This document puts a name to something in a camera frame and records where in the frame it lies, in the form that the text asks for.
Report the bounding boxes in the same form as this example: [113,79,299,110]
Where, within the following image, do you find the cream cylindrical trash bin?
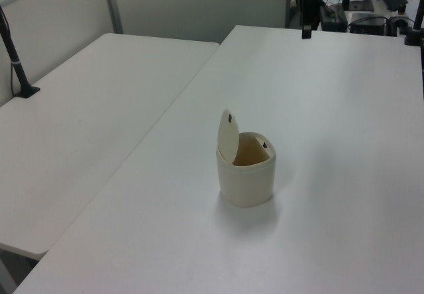
[215,108,277,208]

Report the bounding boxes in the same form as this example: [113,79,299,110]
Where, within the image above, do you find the white side table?
[0,32,221,260]

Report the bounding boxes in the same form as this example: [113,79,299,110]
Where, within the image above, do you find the black box with green parts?
[319,5,349,32]

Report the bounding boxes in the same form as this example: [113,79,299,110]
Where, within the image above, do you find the black electronic device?
[347,12,389,36]

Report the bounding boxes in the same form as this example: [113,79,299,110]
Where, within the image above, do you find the black flat pad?
[348,0,376,12]

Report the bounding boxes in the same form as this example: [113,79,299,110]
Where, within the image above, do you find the black clamp camera stand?
[300,0,313,40]

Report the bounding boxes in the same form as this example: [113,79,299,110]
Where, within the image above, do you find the grey metal partition post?
[101,0,125,34]

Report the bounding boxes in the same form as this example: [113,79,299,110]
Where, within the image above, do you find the black camera stand with tie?
[0,4,42,101]

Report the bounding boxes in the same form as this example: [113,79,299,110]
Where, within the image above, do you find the black angled camera stand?
[403,0,424,47]

